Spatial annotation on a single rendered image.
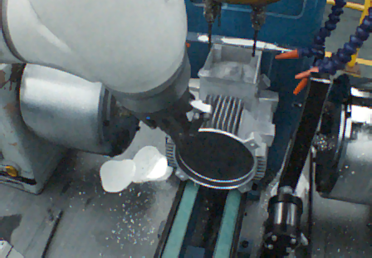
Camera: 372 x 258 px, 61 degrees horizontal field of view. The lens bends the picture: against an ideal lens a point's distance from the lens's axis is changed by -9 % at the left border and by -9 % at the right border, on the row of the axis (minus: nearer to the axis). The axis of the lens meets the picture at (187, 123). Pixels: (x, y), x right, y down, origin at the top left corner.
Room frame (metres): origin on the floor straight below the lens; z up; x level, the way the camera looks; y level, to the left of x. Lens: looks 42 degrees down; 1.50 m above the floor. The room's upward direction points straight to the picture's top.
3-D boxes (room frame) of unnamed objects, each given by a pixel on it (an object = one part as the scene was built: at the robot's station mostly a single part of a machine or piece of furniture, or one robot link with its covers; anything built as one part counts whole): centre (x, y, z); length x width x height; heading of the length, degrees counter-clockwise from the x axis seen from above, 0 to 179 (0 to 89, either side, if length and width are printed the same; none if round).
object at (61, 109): (0.61, 0.27, 1.04); 0.37 x 0.25 x 0.25; 76
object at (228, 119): (0.52, -0.08, 1.01); 0.20 x 0.19 x 0.19; 165
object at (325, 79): (0.36, -0.17, 1.12); 0.04 x 0.03 x 0.26; 166
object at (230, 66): (0.56, -0.09, 1.11); 0.12 x 0.11 x 0.07; 165
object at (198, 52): (0.67, -0.12, 0.97); 0.30 x 0.11 x 0.34; 76
